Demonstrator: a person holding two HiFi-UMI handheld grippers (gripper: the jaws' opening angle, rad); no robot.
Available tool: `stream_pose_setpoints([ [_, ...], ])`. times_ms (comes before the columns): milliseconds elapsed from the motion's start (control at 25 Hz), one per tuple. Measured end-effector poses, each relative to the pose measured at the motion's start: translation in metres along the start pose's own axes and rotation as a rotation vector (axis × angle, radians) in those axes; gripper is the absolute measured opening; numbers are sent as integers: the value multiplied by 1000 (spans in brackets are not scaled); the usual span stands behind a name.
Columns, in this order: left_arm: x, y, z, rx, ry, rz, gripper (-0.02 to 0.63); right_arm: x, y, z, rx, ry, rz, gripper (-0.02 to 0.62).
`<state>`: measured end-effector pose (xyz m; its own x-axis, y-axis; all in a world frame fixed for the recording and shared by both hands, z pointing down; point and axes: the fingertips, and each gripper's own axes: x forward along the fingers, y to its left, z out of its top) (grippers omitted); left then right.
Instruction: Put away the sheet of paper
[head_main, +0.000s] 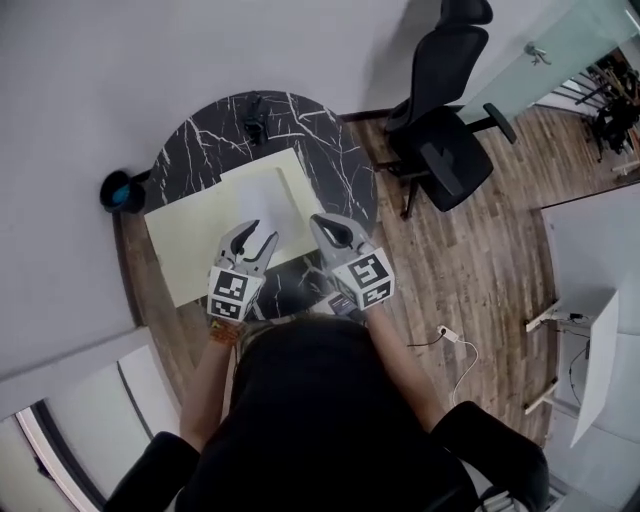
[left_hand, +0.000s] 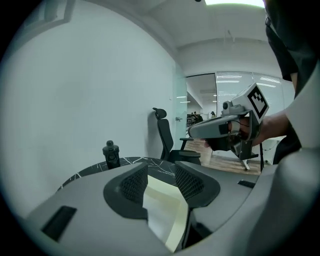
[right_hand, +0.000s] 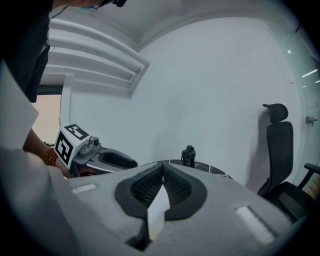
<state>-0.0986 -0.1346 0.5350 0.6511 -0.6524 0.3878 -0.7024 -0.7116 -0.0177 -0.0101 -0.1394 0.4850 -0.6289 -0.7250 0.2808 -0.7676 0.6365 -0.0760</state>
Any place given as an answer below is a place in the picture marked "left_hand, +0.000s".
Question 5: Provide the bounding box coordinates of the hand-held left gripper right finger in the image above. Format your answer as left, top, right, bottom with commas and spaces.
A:
174, 161, 261, 256

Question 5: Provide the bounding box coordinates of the person's right forearm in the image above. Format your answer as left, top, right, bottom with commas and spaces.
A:
252, 109, 296, 147

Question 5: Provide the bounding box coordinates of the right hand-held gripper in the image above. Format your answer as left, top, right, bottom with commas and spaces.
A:
188, 83, 270, 161

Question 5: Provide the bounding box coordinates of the glass wall with blinds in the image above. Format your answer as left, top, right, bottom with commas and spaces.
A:
215, 71, 285, 118

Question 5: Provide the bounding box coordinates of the black camera device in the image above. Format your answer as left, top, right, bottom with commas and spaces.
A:
101, 139, 121, 171

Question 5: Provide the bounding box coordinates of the frosted glass door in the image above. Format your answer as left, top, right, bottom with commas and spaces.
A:
173, 59, 188, 151

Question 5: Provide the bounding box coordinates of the person's black shirt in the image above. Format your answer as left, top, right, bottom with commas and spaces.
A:
264, 0, 320, 166

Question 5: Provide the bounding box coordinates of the ceiling light panel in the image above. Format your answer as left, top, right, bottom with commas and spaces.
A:
204, 0, 266, 9

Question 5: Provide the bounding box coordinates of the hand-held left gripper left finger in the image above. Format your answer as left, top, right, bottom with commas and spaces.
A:
24, 161, 176, 256

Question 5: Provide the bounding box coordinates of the black office chair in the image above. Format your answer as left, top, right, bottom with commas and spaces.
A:
152, 107, 202, 166

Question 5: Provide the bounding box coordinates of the person's right hand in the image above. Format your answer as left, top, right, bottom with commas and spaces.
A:
226, 116, 251, 140

